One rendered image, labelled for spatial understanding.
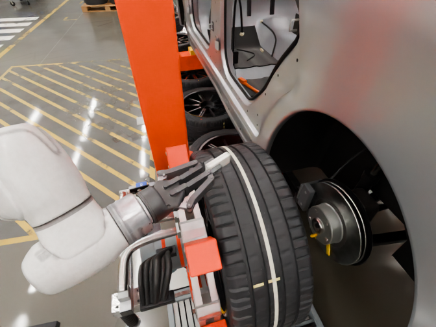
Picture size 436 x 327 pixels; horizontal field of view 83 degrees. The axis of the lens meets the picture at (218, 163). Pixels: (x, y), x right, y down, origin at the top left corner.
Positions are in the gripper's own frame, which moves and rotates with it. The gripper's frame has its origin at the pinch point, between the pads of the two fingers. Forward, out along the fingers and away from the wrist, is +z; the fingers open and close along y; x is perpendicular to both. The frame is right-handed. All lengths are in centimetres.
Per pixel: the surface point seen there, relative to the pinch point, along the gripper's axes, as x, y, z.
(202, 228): -14.4, 5.3, -9.4
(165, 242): -35.2, -6.8, -15.9
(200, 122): -90, -102, 72
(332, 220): -34, 25, 35
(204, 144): -87, -77, 56
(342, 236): -38, 31, 35
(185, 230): -14.2, 2.9, -13.1
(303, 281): -21.9, 30.5, 3.8
